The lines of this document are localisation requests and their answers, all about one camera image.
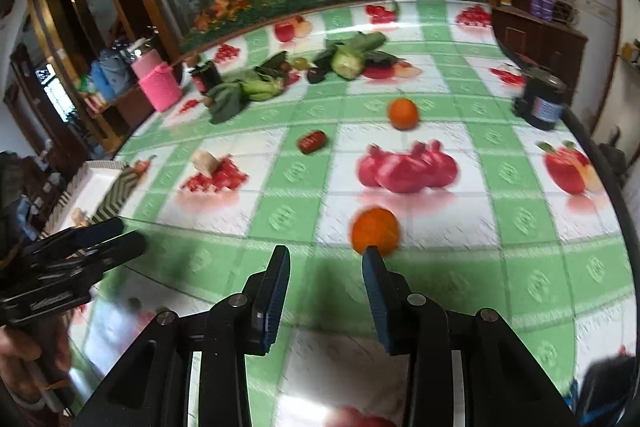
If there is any chevron patterned white box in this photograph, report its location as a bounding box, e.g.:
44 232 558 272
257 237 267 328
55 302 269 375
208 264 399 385
37 159 144 239

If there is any pale green cabbage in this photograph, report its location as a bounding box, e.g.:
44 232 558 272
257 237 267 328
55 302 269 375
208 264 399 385
313 32 402 80

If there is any black bag with blue strap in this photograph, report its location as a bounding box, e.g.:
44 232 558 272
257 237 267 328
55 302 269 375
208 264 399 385
569 354 640 427

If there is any black jar right edge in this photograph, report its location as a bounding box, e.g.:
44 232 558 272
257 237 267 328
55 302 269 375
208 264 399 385
512 67 569 132

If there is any small orange with stem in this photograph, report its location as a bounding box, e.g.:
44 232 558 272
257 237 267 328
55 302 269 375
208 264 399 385
387 97 419 131

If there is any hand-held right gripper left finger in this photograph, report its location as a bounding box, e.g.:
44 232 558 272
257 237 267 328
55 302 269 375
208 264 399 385
75 245 292 427

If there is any green bok choy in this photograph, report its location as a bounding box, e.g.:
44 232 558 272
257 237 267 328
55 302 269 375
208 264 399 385
206 52 290 126

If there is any red jujube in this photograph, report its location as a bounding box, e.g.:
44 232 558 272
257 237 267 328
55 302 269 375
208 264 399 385
297 130 326 156

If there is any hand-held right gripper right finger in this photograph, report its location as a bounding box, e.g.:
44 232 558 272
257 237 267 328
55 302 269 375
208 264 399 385
362 245 568 427

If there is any small beige cake block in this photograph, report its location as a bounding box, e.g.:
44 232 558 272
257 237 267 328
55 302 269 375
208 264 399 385
193 150 221 176

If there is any large dimpled orange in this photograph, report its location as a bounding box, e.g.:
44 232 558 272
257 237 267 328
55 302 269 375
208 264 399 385
350 206 401 256

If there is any person's left hand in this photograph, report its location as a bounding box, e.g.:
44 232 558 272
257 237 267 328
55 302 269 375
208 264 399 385
0 326 73 410

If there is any green checked fruit-print tablecloth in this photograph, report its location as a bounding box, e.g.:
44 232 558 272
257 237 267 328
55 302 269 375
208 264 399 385
65 0 638 427

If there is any jar in pink knit sleeve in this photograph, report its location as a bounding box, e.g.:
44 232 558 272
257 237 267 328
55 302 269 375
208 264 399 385
131 51 184 113

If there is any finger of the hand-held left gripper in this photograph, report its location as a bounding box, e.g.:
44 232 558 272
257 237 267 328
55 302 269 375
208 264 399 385
27 217 125 258
47 231 147 280

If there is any low wooden side cabinet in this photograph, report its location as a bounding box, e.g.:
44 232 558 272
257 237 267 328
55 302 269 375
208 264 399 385
85 84 157 144

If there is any dark jar with red label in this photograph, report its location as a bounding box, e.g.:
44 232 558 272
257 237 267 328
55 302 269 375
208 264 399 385
192 60 224 96

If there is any dark wooden cabinet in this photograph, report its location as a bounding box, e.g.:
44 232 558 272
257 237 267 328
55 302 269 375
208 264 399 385
491 4 589 94

